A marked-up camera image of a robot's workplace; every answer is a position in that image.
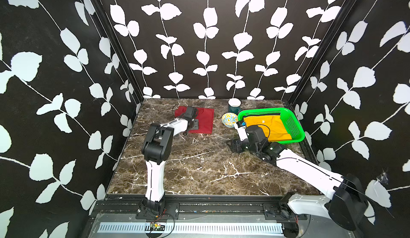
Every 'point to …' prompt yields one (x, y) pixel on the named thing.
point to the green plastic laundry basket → (292, 125)
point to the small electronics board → (156, 227)
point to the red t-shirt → (205, 117)
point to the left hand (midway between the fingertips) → (193, 122)
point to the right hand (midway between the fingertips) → (230, 138)
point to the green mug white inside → (234, 104)
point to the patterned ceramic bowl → (229, 119)
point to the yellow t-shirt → (273, 126)
